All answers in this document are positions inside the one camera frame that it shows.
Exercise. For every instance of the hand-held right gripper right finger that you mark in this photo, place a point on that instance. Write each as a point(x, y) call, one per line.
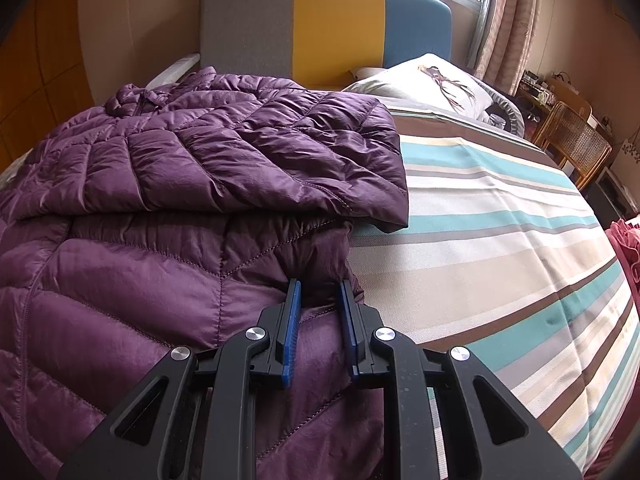
point(350, 340)

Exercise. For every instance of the cluttered wooden desk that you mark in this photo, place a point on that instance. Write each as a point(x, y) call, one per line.
point(570, 92)

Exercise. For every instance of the rattan chair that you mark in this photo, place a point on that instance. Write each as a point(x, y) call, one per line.
point(575, 140)

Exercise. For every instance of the grey cushion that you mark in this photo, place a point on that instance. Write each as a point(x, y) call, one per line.
point(507, 110)

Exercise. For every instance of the purple quilted down jacket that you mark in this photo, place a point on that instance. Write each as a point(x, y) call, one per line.
point(200, 160)

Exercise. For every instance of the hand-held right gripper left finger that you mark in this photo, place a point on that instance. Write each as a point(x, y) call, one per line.
point(291, 340)

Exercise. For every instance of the white deer print pillow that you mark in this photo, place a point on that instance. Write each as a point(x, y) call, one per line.
point(415, 85)

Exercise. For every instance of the striped bed sheet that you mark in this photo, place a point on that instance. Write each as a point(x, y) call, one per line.
point(500, 240)

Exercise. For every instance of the white bed side board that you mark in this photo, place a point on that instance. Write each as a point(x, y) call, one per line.
point(172, 72)

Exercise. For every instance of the low white cabinet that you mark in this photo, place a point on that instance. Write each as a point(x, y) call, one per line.
point(605, 192)

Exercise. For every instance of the pink cloth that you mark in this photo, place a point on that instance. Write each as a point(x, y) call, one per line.
point(625, 245)

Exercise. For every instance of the orange wooden wardrobe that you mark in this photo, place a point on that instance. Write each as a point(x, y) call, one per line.
point(45, 60)

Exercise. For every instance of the grey yellow blue headboard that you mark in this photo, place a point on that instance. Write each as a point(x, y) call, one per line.
point(340, 25)

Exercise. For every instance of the beige patterned curtain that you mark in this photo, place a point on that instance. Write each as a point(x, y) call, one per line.
point(510, 20)

